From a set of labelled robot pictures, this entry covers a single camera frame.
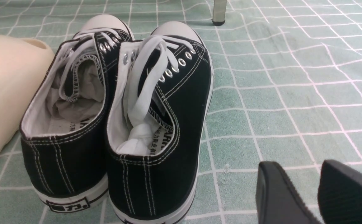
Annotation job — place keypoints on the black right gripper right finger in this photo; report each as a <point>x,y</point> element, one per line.
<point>340,193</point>

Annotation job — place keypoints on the right black canvas sneaker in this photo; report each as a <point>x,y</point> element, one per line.
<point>164,85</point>

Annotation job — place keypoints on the green checkered cloth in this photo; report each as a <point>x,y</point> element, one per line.
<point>287,86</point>

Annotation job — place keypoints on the left black canvas sneaker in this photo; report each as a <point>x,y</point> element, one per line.
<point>64,127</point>

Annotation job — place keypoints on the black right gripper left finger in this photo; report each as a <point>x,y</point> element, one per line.
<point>277,200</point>

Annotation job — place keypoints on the right cream slipper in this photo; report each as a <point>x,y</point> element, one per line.
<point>23,66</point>

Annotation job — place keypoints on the black canvas sneaker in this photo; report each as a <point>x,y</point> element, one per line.
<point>64,127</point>
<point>164,85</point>

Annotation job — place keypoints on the steel shoe rack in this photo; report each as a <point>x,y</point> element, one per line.
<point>219,12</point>

